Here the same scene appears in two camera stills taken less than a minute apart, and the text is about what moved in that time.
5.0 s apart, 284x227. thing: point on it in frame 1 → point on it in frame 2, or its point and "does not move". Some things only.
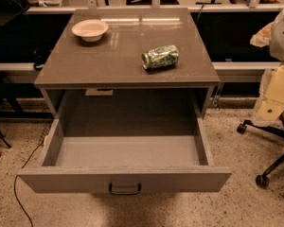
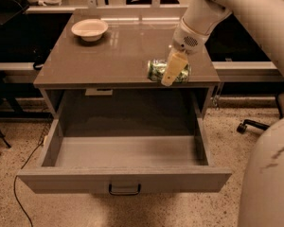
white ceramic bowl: [90, 30] does not move
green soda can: [162, 57] → [156, 69]
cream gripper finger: [278, 93] → [187, 40]
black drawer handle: [124, 193] does not move
